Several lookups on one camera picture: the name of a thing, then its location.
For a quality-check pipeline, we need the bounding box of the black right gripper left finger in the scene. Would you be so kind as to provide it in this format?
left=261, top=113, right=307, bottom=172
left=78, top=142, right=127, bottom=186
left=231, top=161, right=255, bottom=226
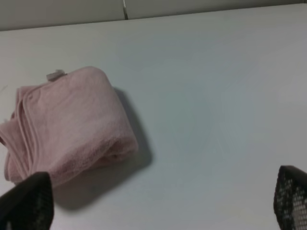
left=0, top=172, right=54, bottom=230

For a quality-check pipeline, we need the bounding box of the pink terry towel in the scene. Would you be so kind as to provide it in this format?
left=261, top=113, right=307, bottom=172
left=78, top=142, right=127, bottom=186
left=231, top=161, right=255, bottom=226
left=0, top=67, right=138, bottom=186

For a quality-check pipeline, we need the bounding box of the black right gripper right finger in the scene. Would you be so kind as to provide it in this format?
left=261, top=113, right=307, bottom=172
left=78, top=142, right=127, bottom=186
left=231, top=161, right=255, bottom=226
left=273, top=165, right=307, bottom=230

